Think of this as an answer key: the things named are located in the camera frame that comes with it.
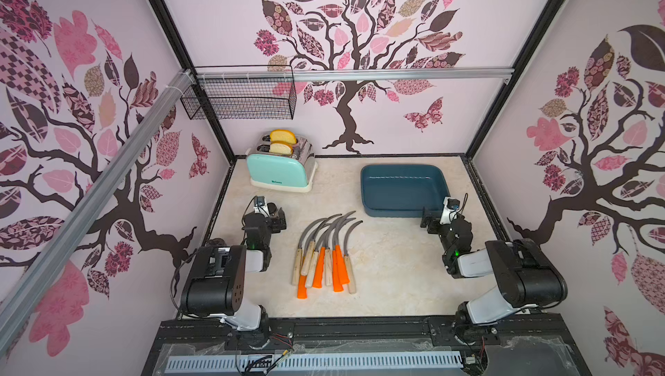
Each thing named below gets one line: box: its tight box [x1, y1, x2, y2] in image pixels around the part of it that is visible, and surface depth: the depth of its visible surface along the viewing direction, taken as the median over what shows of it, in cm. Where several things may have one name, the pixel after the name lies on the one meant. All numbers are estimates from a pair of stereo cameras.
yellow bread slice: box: [269, 129, 297, 144], surface depth 102 cm
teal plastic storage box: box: [360, 164, 451, 218], surface depth 109 cm
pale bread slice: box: [269, 142, 294, 156], surface depth 100 cm
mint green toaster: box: [245, 134, 318, 193], surface depth 103 cm
